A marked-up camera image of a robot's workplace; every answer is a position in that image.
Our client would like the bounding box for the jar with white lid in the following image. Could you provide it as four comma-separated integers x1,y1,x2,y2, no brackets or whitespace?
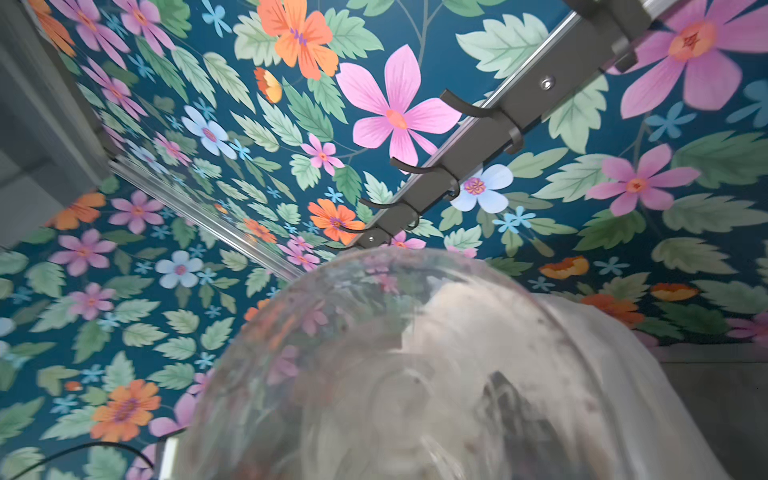
173,249,626,479

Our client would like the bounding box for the white plastic bin liner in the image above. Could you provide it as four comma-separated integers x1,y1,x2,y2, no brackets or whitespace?
533,294,730,479

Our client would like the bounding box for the black wall hook rail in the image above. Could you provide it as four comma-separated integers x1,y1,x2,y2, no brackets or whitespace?
349,0,677,249

